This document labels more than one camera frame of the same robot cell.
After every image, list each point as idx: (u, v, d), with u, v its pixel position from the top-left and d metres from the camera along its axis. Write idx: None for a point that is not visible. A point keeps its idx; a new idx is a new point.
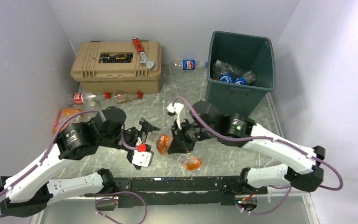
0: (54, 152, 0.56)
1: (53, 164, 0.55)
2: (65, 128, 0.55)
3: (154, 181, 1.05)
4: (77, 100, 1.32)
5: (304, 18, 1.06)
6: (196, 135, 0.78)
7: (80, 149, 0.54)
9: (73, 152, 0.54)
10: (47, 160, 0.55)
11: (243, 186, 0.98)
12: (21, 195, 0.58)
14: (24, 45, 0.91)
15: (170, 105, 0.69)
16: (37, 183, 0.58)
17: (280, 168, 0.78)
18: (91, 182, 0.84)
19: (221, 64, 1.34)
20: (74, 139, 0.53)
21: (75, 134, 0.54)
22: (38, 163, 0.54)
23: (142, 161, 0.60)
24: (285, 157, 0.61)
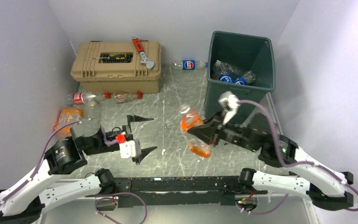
0: (45, 167, 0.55)
1: (43, 179, 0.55)
2: (54, 144, 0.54)
3: (154, 181, 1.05)
4: (77, 100, 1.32)
5: (304, 18, 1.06)
6: (233, 138, 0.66)
7: (70, 165, 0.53)
9: (63, 168, 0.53)
10: (37, 175, 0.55)
11: (243, 186, 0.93)
12: (15, 206, 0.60)
14: (24, 45, 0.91)
15: (234, 100, 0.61)
16: (29, 197, 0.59)
17: (299, 181, 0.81)
18: (87, 186, 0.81)
19: (221, 64, 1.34)
20: (64, 157, 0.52)
21: (64, 151, 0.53)
22: (28, 179, 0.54)
23: (129, 152, 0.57)
24: (321, 183, 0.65)
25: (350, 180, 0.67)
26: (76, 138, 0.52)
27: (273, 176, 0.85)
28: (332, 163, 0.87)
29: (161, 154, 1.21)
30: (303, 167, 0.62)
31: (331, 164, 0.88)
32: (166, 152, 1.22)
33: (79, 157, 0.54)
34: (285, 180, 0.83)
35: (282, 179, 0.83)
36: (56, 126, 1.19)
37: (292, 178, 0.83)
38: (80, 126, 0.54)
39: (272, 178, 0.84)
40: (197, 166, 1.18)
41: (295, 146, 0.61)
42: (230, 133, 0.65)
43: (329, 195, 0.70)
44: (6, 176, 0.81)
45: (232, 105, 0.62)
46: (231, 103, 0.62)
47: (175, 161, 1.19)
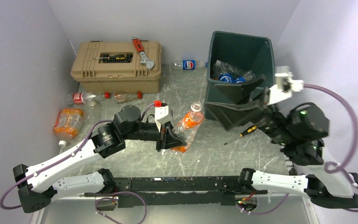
0: (88, 146, 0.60)
1: (85, 157, 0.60)
2: (99, 127, 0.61)
3: (154, 181, 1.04)
4: (77, 100, 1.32)
5: (304, 18, 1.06)
6: (265, 127, 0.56)
7: (112, 148, 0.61)
9: (106, 150, 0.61)
10: (79, 152, 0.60)
11: (243, 186, 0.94)
12: (42, 185, 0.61)
14: (24, 44, 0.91)
15: (301, 84, 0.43)
16: (62, 174, 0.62)
17: (297, 180, 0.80)
18: (92, 181, 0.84)
19: (220, 64, 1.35)
20: (107, 139, 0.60)
21: (108, 136, 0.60)
22: (72, 154, 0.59)
23: (162, 113, 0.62)
24: (334, 184, 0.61)
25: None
26: (120, 123, 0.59)
27: (272, 175, 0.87)
28: None
29: (161, 154, 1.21)
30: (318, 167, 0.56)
31: None
32: (166, 152, 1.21)
33: (120, 141, 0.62)
34: (284, 178, 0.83)
35: (281, 178, 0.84)
36: (56, 126, 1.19)
37: (290, 177, 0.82)
38: (123, 113, 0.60)
39: (270, 177, 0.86)
40: (197, 166, 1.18)
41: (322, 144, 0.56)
42: (266, 120, 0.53)
43: (334, 194, 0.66)
44: (7, 176, 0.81)
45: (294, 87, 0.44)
46: (294, 85, 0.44)
47: (175, 161, 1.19)
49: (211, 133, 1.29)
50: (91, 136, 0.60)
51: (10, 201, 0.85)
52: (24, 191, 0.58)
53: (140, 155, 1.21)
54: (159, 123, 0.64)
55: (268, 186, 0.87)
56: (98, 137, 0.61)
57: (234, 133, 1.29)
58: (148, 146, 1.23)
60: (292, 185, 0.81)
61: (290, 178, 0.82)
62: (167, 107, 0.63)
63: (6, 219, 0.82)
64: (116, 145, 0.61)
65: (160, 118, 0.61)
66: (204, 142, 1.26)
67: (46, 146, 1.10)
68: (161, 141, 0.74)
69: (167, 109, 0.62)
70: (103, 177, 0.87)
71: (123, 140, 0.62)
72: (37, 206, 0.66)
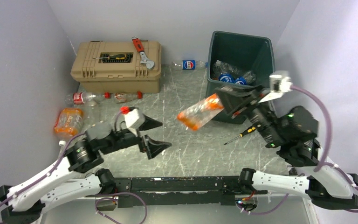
0: (64, 164, 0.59)
1: (60, 176, 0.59)
2: (74, 143, 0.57)
3: (154, 181, 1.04)
4: (77, 100, 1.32)
5: (304, 18, 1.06)
6: (258, 122, 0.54)
7: (89, 164, 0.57)
9: (82, 167, 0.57)
10: (55, 171, 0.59)
11: (243, 186, 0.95)
12: (25, 202, 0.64)
14: (24, 44, 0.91)
15: (290, 85, 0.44)
16: (41, 193, 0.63)
17: (298, 181, 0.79)
18: (87, 185, 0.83)
19: (220, 64, 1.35)
20: (84, 156, 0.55)
21: (84, 151, 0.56)
22: (47, 174, 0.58)
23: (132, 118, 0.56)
24: (334, 185, 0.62)
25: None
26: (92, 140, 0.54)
27: (273, 176, 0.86)
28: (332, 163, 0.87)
29: (161, 154, 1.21)
30: (325, 169, 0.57)
31: None
32: (166, 152, 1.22)
33: (97, 157, 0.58)
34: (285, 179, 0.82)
35: (281, 178, 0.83)
36: (56, 126, 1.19)
37: (292, 178, 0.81)
38: (93, 129, 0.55)
39: (271, 178, 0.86)
40: (197, 166, 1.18)
41: (317, 146, 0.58)
42: (258, 114, 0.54)
43: (334, 195, 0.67)
44: (6, 175, 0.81)
45: (284, 89, 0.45)
46: (283, 85, 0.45)
47: (175, 161, 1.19)
49: (210, 132, 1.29)
50: (66, 154, 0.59)
51: None
52: (7, 211, 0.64)
53: (140, 155, 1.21)
54: (131, 126, 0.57)
55: (268, 186, 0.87)
56: (73, 155, 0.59)
57: (234, 133, 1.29)
58: None
60: (292, 185, 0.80)
61: (291, 178, 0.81)
62: (134, 111, 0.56)
63: None
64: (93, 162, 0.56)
65: (132, 124, 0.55)
66: (204, 141, 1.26)
67: (45, 146, 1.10)
68: (141, 142, 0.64)
69: (136, 113, 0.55)
70: (99, 179, 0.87)
71: (100, 155, 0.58)
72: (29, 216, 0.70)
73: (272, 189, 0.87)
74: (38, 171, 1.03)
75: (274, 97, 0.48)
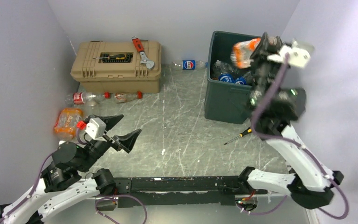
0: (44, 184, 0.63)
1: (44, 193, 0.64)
2: (48, 165, 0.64)
3: (154, 181, 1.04)
4: (77, 100, 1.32)
5: (304, 18, 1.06)
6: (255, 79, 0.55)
7: (63, 183, 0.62)
9: (57, 186, 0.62)
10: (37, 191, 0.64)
11: (241, 182, 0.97)
12: (19, 220, 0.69)
14: (24, 44, 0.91)
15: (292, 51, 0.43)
16: (30, 210, 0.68)
17: (284, 178, 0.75)
18: (83, 191, 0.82)
19: (221, 64, 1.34)
20: (57, 175, 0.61)
21: (57, 171, 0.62)
22: (28, 196, 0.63)
23: (91, 129, 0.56)
24: (305, 170, 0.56)
25: (338, 180, 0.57)
26: (57, 164, 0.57)
27: (266, 173, 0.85)
28: (332, 163, 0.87)
29: (161, 154, 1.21)
30: (288, 146, 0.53)
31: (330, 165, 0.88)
32: (166, 152, 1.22)
33: (72, 176, 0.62)
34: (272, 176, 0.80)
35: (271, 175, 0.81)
36: (56, 126, 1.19)
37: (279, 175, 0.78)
38: (60, 154, 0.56)
39: (264, 174, 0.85)
40: (197, 166, 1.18)
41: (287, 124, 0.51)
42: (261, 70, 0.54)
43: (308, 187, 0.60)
44: (7, 176, 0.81)
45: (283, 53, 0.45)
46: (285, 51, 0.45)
47: (175, 161, 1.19)
49: (210, 132, 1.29)
50: (42, 175, 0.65)
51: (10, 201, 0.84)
52: None
53: (140, 155, 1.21)
54: (93, 136, 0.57)
55: (258, 182, 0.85)
56: (48, 176, 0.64)
57: (234, 133, 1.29)
58: (148, 146, 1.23)
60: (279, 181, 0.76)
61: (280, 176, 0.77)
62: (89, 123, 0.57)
63: None
64: (67, 180, 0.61)
65: (94, 134, 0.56)
66: (204, 142, 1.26)
67: (45, 146, 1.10)
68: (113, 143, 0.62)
69: (94, 122, 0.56)
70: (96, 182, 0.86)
71: (74, 175, 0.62)
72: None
73: (265, 187, 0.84)
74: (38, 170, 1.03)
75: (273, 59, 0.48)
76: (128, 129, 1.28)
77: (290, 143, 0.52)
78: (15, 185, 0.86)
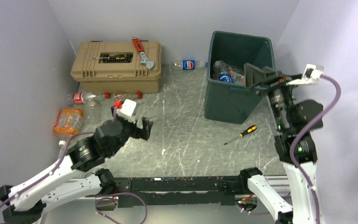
0: (66, 163, 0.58)
1: (64, 174, 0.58)
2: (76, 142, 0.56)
3: (154, 181, 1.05)
4: (77, 100, 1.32)
5: (304, 18, 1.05)
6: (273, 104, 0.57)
7: (91, 162, 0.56)
9: (85, 165, 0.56)
10: (58, 170, 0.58)
11: (240, 176, 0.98)
12: (26, 202, 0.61)
14: (24, 44, 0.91)
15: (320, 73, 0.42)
16: (43, 192, 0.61)
17: (282, 204, 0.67)
18: (87, 185, 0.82)
19: (220, 65, 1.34)
20: (86, 154, 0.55)
21: (87, 149, 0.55)
22: (50, 172, 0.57)
23: (131, 106, 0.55)
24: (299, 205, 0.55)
25: None
26: (101, 138, 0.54)
27: (268, 185, 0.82)
28: (331, 163, 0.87)
29: (161, 154, 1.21)
30: (299, 179, 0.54)
31: (330, 165, 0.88)
32: (166, 152, 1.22)
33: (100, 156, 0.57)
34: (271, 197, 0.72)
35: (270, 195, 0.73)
36: (56, 126, 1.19)
37: (279, 199, 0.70)
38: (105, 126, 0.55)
39: (265, 186, 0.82)
40: (197, 166, 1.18)
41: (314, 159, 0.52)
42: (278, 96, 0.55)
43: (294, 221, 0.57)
44: (7, 175, 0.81)
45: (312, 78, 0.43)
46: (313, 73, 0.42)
47: (175, 161, 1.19)
49: (210, 132, 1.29)
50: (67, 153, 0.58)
51: None
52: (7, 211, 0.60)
53: (140, 155, 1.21)
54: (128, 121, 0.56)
55: (258, 192, 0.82)
56: (74, 154, 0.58)
57: (234, 133, 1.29)
58: (148, 146, 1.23)
60: (275, 202, 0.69)
61: (278, 199, 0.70)
62: (128, 101, 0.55)
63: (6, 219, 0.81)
64: (97, 158, 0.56)
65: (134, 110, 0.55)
66: (204, 142, 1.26)
67: (45, 146, 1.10)
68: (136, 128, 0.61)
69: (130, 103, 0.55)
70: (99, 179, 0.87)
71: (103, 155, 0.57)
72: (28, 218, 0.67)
73: (258, 196, 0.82)
74: (37, 170, 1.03)
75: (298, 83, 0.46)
76: None
77: (303, 176, 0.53)
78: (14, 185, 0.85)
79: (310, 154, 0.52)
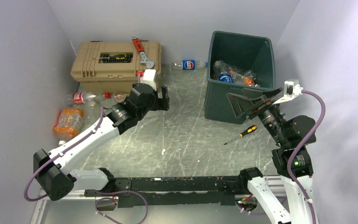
0: (106, 122, 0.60)
1: (106, 131, 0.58)
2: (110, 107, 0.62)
3: (154, 181, 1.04)
4: (77, 100, 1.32)
5: (304, 18, 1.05)
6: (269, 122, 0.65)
7: (128, 121, 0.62)
9: (124, 126, 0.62)
10: (99, 128, 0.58)
11: (240, 176, 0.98)
12: (70, 165, 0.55)
14: (24, 44, 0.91)
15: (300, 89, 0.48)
16: (85, 153, 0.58)
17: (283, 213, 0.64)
18: (98, 175, 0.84)
19: (220, 65, 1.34)
20: (123, 115, 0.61)
21: (122, 111, 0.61)
22: (93, 130, 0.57)
23: None
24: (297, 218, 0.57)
25: None
26: (139, 97, 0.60)
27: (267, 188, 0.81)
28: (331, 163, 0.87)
29: (161, 154, 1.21)
30: (295, 192, 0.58)
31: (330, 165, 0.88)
32: (166, 152, 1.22)
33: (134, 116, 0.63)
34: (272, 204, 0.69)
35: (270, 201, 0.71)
36: (56, 126, 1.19)
37: (279, 206, 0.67)
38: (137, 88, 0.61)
39: (265, 190, 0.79)
40: (197, 166, 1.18)
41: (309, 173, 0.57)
42: (270, 115, 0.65)
43: None
44: (7, 175, 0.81)
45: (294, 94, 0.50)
46: (295, 90, 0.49)
47: (175, 161, 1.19)
49: (210, 132, 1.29)
50: (106, 114, 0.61)
51: (11, 201, 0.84)
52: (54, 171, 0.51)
53: (140, 155, 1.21)
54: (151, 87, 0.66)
55: (258, 196, 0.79)
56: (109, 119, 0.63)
57: (234, 133, 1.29)
58: (148, 146, 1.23)
60: (275, 211, 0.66)
61: (279, 206, 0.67)
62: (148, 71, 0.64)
63: (6, 219, 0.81)
64: (132, 118, 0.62)
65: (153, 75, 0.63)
66: (204, 142, 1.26)
67: (45, 146, 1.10)
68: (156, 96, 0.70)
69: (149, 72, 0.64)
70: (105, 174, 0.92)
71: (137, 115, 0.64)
72: (62, 192, 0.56)
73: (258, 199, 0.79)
74: None
75: (287, 100, 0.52)
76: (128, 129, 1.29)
77: (299, 189, 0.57)
78: (14, 185, 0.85)
79: (306, 167, 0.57)
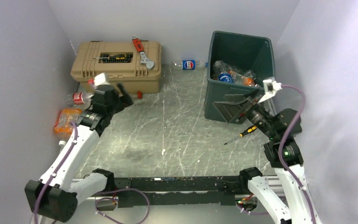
0: (82, 129, 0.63)
1: (86, 138, 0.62)
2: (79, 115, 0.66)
3: (154, 181, 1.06)
4: (77, 100, 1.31)
5: (304, 18, 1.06)
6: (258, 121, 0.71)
7: (103, 121, 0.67)
9: (100, 127, 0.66)
10: (80, 136, 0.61)
11: (240, 177, 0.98)
12: (66, 182, 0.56)
14: (24, 44, 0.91)
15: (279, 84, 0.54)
16: (74, 167, 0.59)
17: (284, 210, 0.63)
18: (95, 178, 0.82)
19: (220, 65, 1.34)
20: (94, 117, 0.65)
21: (92, 115, 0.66)
22: (74, 140, 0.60)
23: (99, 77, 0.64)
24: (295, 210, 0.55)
25: None
26: (102, 96, 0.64)
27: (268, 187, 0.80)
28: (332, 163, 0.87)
29: (161, 154, 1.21)
30: (289, 180, 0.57)
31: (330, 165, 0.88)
32: (166, 152, 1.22)
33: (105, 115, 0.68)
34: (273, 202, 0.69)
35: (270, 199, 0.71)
36: (56, 126, 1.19)
37: (280, 204, 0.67)
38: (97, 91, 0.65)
39: (266, 189, 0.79)
40: (197, 166, 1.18)
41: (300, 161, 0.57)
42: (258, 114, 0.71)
43: None
44: (6, 175, 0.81)
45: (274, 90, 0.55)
46: (275, 86, 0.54)
47: (175, 161, 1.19)
49: (210, 132, 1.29)
50: (78, 123, 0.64)
51: (11, 201, 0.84)
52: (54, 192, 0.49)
53: (140, 155, 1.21)
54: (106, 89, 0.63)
55: (258, 195, 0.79)
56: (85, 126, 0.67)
57: (234, 133, 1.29)
58: (148, 146, 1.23)
60: (277, 208, 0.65)
61: (279, 204, 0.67)
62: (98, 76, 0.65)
63: (6, 219, 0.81)
64: (104, 117, 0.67)
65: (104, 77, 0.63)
66: (204, 142, 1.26)
67: (45, 145, 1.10)
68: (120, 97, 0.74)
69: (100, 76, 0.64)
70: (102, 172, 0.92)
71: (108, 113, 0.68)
72: (70, 210, 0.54)
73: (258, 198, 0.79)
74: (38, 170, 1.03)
75: (269, 96, 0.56)
76: (128, 129, 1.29)
77: (292, 178, 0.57)
78: (14, 185, 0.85)
79: (296, 157, 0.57)
